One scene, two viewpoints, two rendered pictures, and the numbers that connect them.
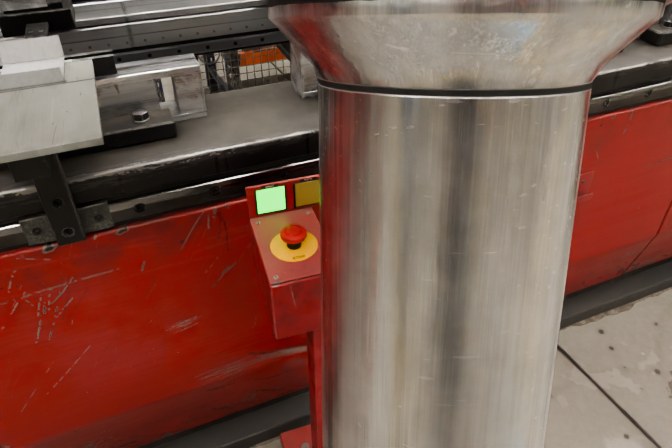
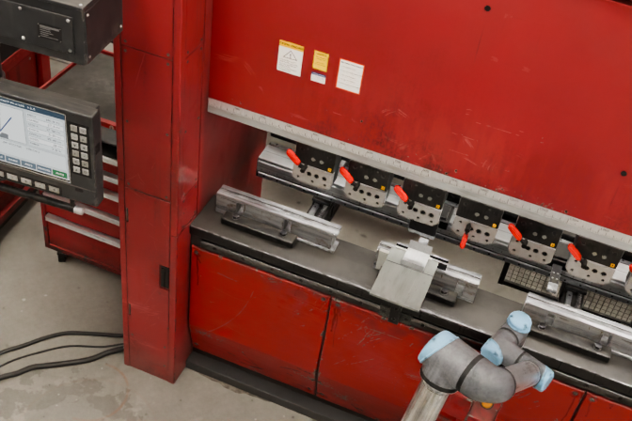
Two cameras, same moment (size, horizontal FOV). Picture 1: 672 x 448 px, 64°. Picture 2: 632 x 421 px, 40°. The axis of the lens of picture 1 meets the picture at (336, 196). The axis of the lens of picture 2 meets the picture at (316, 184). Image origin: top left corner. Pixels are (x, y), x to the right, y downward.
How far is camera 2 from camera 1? 232 cm
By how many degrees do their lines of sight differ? 30
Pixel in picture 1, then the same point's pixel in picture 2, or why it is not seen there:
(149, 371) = (387, 384)
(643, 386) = not seen: outside the picture
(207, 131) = (466, 312)
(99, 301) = (387, 346)
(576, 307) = not seen: outside the picture
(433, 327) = (417, 405)
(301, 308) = (451, 404)
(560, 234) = (433, 406)
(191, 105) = (467, 296)
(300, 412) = not seen: outside the picture
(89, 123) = (418, 301)
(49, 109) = (411, 285)
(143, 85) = (451, 280)
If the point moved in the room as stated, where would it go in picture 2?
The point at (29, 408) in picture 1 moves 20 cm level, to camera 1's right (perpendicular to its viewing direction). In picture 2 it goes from (338, 365) to (374, 396)
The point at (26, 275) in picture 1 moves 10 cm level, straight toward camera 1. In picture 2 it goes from (371, 321) to (369, 342)
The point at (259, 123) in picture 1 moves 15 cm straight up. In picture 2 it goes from (489, 321) to (499, 293)
